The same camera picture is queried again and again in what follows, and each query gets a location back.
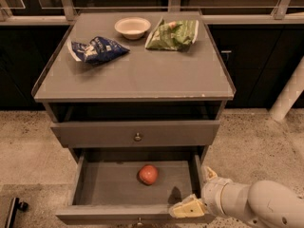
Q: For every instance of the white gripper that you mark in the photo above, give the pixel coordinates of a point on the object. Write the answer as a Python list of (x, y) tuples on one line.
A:
[(212, 195)]

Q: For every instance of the red apple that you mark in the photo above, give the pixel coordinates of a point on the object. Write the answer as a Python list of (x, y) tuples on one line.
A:
[(148, 174)]

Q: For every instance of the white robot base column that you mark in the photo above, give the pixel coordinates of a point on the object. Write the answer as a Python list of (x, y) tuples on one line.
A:
[(289, 94)]

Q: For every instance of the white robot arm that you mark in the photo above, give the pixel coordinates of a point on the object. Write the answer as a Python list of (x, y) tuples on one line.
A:
[(263, 204)]

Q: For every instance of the grey open middle drawer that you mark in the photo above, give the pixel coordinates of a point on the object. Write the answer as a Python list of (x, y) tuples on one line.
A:
[(108, 190)]

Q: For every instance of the metal middle drawer knob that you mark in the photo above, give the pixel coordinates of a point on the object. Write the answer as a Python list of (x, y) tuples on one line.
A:
[(138, 224)]

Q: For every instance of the metal drawer knob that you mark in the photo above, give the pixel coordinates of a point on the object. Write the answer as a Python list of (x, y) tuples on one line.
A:
[(137, 137), (138, 224)]

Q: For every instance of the metal top drawer knob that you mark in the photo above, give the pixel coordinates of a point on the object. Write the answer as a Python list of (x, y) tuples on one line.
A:
[(137, 137)]

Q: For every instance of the grey drawer cabinet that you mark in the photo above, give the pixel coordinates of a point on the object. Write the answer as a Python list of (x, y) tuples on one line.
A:
[(142, 85)]

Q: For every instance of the grey top drawer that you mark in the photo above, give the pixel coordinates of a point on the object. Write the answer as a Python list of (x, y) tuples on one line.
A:
[(121, 134)]

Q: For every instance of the green chip bag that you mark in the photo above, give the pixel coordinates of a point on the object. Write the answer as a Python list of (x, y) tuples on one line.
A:
[(174, 36)]

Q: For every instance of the blue chip bag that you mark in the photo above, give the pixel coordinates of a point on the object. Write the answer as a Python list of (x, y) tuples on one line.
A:
[(99, 50)]

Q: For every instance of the white paper bowl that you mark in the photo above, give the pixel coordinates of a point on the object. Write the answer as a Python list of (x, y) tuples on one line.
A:
[(132, 28)]

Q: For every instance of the black object on floor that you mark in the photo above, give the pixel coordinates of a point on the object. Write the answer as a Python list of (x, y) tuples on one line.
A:
[(15, 205)]

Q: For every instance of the dark cabinet handle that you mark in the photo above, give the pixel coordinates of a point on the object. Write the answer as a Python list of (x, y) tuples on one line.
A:
[(225, 55)]

